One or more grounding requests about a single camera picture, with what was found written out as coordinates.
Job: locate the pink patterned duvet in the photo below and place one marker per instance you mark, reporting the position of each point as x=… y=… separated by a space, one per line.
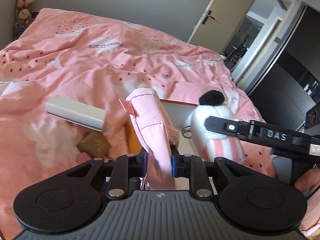
x=148 y=82

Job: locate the dark wardrobe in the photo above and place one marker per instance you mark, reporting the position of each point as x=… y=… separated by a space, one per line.
x=288 y=87

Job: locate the cream bedroom door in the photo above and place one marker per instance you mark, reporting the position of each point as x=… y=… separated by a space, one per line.
x=218 y=23

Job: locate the orange storage box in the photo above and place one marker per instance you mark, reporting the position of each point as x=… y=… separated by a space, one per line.
x=172 y=127

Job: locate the long white box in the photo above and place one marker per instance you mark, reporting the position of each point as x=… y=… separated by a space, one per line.
x=76 y=112

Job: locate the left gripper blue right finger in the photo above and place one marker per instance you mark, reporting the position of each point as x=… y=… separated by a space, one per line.
x=192 y=168

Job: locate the stack of plush toys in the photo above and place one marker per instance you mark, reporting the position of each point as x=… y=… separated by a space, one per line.
x=23 y=16

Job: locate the person's right hand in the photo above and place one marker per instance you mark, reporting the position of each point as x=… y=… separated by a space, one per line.
x=308 y=183

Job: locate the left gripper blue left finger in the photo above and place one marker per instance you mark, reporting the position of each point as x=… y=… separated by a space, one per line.
x=126 y=174

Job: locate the brown square gift box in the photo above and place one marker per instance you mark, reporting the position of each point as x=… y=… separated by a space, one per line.
x=94 y=144

